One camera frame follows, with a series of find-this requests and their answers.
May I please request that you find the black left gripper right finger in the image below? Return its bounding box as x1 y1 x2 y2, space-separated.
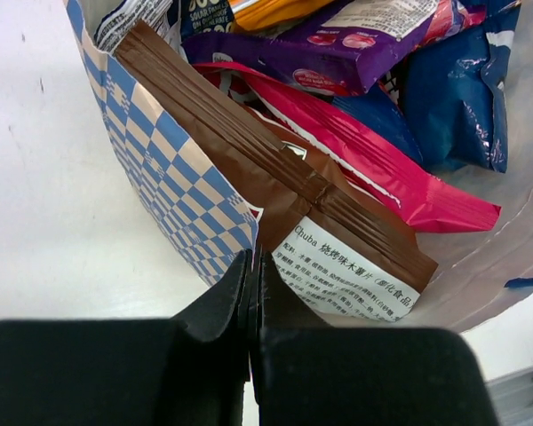
249 250 497 425

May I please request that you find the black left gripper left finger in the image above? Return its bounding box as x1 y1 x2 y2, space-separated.
0 250 252 425

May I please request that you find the blue checkered paper bag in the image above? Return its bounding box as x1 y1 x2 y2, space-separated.
66 1 533 332

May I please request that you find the purple candy packet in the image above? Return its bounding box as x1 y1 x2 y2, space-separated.
181 0 488 98

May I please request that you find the orange snack packet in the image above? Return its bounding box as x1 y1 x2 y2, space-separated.
226 0 350 34

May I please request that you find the brown snack packet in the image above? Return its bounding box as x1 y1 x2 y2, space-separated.
115 22 437 322

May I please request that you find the pink snack packet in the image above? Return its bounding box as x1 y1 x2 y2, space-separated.
195 62 501 233

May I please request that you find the dark blue snack packet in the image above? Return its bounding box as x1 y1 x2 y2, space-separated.
331 1 521 173

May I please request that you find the blue white snack packet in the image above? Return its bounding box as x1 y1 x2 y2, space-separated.
94 0 235 52

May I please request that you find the aluminium mounting rail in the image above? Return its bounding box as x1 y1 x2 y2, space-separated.
487 367 533 425

